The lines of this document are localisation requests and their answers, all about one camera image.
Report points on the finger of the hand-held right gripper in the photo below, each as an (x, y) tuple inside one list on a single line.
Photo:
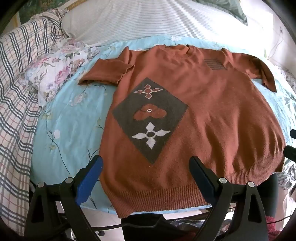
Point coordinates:
[(293, 134), (290, 152)]

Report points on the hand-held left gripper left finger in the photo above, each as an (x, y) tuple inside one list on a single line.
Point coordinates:
[(91, 180)]

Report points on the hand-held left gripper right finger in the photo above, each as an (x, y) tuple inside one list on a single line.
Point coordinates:
[(201, 178)]

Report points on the orange knit sweater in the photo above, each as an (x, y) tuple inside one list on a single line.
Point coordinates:
[(208, 115)]

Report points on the light blue floral bedsheet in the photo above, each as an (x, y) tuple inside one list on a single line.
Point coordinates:
[(69, 129)]

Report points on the red knit cloth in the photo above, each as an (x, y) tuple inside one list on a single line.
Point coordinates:
[(274, 228)]

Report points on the plaid blanket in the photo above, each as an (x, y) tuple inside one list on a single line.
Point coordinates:
[(16, 129)]

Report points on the pink floral pillow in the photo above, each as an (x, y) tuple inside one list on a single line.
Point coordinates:
[(57, 67)]

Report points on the green pillow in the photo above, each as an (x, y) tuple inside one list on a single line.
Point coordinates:
[(231, 9)]

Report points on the white striped duvet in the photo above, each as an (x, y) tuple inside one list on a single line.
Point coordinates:
[(150, 20)]

